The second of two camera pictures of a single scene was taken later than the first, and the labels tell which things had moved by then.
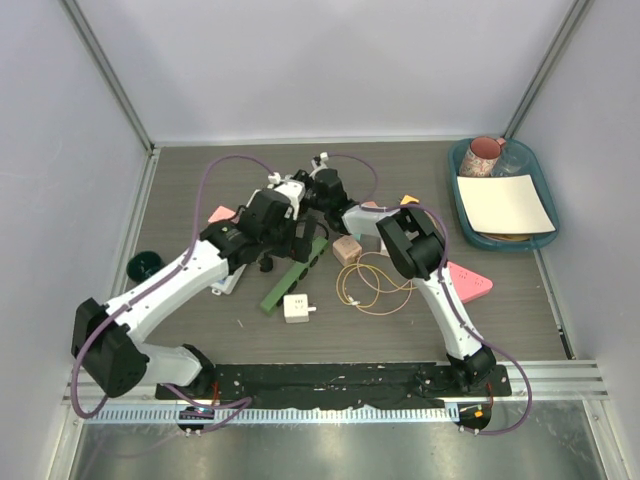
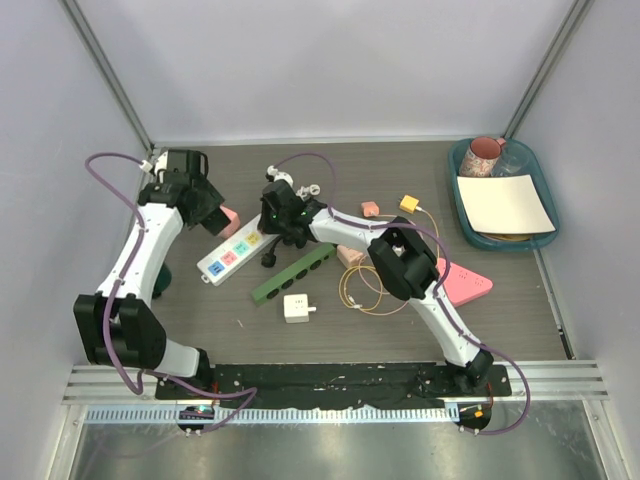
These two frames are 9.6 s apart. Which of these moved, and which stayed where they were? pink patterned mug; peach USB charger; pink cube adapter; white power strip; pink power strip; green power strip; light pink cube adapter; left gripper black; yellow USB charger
Moved: white power strip; left gripper black; green power strip
Stayed: yellow USB charger; pink power strip; peach USB charger; pink cube adapter; light pink cube adapter; pink patterned mug
